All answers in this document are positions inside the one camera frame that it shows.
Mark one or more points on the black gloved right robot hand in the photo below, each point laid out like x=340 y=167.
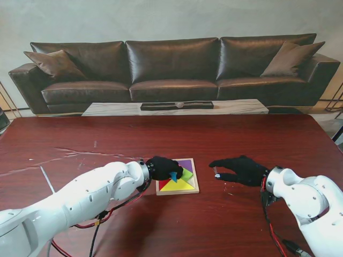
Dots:
x=245 y=171

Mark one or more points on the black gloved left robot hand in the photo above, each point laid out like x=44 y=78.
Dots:
x=163 y=168

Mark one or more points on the small blue tangram triangle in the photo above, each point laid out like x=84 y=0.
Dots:
x=174 y=177

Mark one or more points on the large red tangram triangle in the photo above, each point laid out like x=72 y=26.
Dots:
x=162 y=184

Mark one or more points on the purple tangram triangle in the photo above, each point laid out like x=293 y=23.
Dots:
x=187 y=164

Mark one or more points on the green tangram square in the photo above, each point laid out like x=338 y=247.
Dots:
x=187 y=174

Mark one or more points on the large yellow tangram triangle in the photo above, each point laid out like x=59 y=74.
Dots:
x=182 y=186

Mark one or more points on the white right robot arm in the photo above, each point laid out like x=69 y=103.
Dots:
x=313 y=200

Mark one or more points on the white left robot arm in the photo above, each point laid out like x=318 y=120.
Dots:
x=75 y=206

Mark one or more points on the square wooden puzzle tray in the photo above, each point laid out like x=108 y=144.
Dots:
x=197 y=184

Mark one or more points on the long black decorative tray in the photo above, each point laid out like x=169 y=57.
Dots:
x=160 y=106

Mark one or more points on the clear glass ball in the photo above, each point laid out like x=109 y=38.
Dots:
x=179 y=104

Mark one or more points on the marble coffee table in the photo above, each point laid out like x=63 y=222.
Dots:
x=112 y=108

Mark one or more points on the dark brown leather sofa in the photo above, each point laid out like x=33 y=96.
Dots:
x=171 y=64

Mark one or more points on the brown sofa cushion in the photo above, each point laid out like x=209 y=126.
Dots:
x=56 y=65
x=292 y=60

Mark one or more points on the thin metal side table frame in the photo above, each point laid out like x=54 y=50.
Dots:
x=333 y=100
x=10 y=104

